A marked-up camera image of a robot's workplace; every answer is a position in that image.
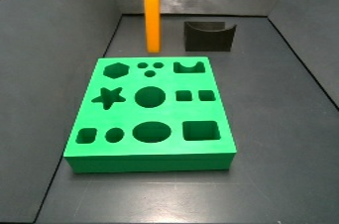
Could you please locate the tall orange rectangular block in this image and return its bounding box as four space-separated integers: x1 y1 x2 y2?
144 0 160 53

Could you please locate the green foam shape board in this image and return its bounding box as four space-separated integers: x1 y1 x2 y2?
64 56 238 173

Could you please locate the black curved arch block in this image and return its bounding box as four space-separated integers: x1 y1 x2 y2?
184 21 238 52

